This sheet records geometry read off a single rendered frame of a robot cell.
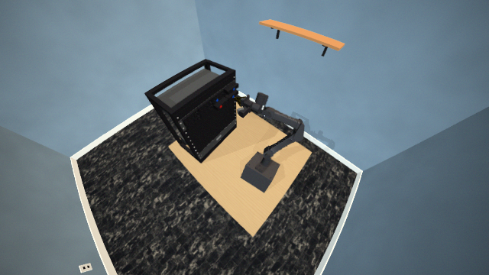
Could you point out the black server rack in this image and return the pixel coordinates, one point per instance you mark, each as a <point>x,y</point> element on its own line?
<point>211,95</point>

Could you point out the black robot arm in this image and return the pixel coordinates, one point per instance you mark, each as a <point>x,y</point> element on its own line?
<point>272,113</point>

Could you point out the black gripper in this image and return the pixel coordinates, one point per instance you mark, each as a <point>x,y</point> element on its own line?
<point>242,99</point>

